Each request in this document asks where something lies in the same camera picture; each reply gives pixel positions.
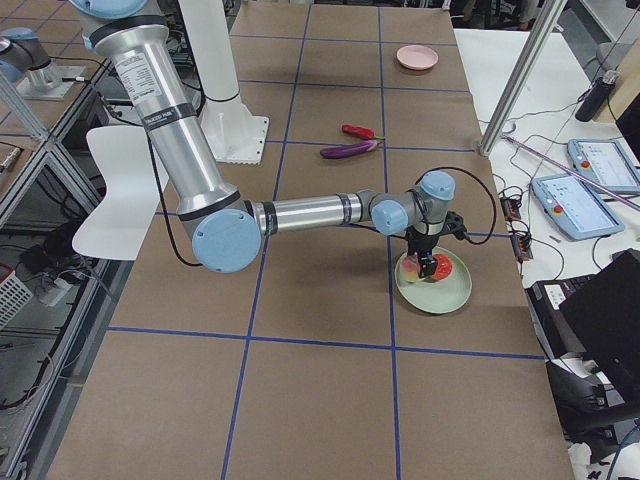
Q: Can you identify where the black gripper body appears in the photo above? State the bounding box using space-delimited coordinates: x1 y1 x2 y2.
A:
405 227 440 258

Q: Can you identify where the yellow pink peach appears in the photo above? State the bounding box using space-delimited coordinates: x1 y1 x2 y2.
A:
399 255 421 283

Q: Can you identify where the red yellow pomegranate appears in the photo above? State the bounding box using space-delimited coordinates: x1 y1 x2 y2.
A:
431 253 453 281

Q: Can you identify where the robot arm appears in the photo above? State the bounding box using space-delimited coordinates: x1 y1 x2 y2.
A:
1 27 51 83
72 1 462 278

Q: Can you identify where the green plate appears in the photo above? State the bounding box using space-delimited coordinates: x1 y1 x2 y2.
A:
394 247 472 314

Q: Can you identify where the purple eggplant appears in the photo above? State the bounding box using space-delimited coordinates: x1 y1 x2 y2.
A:
319 139 379 159

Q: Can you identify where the red chili pepper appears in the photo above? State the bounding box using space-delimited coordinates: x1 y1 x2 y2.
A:
341 124 383 140

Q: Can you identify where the near blue teach pendant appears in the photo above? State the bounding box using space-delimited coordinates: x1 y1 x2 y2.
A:
531 174 625 241

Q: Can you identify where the blue teach pendant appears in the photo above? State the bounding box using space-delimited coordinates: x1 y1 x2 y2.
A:
531 174 625 241
567 139 639 194

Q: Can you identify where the metal reacher stick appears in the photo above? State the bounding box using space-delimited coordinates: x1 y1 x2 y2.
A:
501 130 640 212

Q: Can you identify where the black laptop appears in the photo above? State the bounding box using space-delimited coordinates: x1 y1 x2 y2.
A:
526 249 639 401

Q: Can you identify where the pink plate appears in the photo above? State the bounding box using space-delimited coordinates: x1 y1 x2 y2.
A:
396 45 439 71

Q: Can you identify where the far blue teach pendant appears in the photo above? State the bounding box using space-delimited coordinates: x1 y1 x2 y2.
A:
567 139 639 194

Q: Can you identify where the black water bottle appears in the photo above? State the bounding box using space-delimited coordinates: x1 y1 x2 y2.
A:
574 70 620 122

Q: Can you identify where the white chair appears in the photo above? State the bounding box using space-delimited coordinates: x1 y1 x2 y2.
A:
72 125 168 261

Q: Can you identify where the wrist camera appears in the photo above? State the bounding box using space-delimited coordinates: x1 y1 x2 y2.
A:
439 211 469 241

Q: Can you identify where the white camera stand column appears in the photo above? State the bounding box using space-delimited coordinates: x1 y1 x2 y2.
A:
179 0 269 165

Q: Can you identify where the aluminium frame post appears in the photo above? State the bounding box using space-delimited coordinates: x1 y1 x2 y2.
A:
478 0 568 157

